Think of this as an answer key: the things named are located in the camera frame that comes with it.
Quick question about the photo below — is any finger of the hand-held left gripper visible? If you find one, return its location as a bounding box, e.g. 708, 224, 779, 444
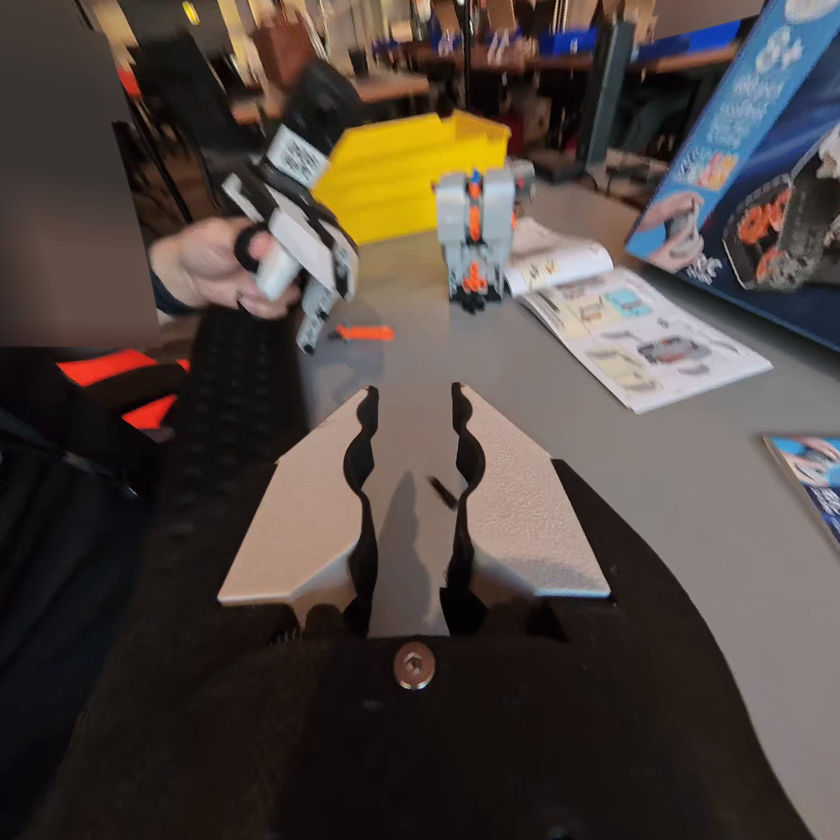
269, 209, 337, 293
328, 226, 361, 304

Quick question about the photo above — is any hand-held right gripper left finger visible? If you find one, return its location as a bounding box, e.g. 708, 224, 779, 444
217, 386, 382, 636

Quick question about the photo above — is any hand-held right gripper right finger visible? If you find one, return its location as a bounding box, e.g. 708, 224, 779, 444
441, 382, 613, 634

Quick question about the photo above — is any yellow storage bin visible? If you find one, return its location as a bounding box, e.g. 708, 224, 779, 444
311, 110, 511, 245

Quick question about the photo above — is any person's left hand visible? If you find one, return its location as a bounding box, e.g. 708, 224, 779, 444
150, 218, 304, 320

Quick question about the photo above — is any black office chair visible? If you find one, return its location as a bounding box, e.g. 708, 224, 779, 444
134, 33, 263, 224

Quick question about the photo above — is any grey toy robot model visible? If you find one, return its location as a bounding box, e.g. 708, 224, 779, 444
433, 167, 536, 312

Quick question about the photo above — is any black perforated panel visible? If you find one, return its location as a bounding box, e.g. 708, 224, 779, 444
174, 308, 309, 487

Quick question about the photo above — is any open instruction booklet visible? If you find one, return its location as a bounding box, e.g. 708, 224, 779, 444
505, 220, 774, 414

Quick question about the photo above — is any black chair armrest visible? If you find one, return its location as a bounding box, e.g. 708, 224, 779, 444
98, 364, 191, 413

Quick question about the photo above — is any orange fabric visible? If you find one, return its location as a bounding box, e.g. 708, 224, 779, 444
56, 348, 193, 431

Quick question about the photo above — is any blue cover booklet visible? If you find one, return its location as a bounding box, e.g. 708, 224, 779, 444
763, 434, 840, 546

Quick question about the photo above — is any blue toy robot box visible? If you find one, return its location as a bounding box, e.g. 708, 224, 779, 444
625, 0, 840, 352

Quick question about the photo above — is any dark metal post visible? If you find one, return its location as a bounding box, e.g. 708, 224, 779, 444
581, 20, 634, 168

